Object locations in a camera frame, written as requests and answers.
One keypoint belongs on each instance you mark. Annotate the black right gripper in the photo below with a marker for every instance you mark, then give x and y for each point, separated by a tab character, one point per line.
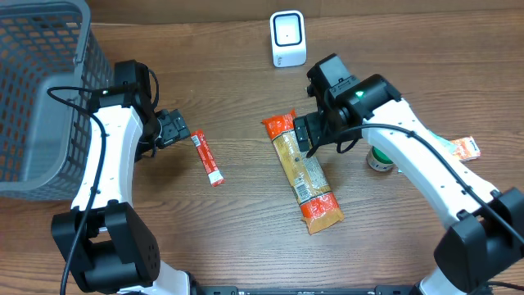
303	132

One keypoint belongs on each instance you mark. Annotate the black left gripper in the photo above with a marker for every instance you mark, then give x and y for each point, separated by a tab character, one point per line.
173	129

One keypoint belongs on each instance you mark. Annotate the red snack stick packet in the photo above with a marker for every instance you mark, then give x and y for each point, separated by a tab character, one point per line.
207	158

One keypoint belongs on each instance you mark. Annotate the green lid white jar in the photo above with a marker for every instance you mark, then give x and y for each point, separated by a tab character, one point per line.
378	161

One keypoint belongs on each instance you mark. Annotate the orange long noodle package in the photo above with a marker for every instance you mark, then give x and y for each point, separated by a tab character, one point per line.
317	202

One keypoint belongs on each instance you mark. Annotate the orange tissue pack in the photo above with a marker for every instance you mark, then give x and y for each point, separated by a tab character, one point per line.
466	149

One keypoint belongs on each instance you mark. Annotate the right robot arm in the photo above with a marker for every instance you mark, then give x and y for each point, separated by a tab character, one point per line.
483	225

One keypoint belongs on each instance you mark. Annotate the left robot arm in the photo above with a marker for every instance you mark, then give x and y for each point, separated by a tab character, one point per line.
106	246

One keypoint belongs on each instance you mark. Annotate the white barcode scanner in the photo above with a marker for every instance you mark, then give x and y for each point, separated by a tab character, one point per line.
288	39

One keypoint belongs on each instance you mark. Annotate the grey plastic mesh basket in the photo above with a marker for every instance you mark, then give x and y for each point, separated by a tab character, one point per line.
44	143

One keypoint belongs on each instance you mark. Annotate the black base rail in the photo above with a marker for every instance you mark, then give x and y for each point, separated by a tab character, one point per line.
378	290

